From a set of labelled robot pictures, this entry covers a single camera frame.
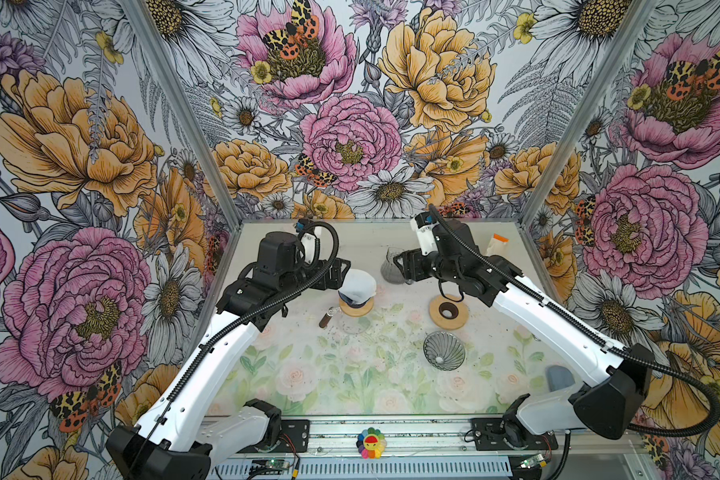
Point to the colourful flower toy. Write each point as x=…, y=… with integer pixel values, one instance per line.
x=371, y=443

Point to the grey ribbed glass pitcher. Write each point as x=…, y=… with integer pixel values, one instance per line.
x=389, y=270

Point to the grey glass dripper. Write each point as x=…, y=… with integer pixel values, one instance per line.
x=444, y=351

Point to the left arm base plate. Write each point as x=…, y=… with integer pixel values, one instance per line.
x=281, y=436

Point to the white paper coffee filter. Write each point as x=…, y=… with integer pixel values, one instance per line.
x=359, y=281

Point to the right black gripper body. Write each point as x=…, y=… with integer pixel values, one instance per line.
x=433, y=265

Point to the blue glass dripper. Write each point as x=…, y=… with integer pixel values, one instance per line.
x=355, y=300

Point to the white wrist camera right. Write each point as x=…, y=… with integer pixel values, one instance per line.
x=422, y=225

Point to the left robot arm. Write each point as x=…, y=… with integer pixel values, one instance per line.
x=169, y=441

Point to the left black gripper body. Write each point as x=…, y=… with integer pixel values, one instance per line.
x=303, y=273

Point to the green circuit board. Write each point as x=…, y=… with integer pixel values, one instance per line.
x=269, y=467

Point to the orange white coffee bag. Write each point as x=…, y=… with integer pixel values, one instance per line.
x=498, y=245

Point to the clear glass carafe wooden handle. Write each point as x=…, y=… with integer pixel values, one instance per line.
x=335, y=317

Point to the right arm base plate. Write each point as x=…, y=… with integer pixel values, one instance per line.
x=495, y=434

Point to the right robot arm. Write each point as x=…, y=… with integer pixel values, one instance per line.
x=610, y=389

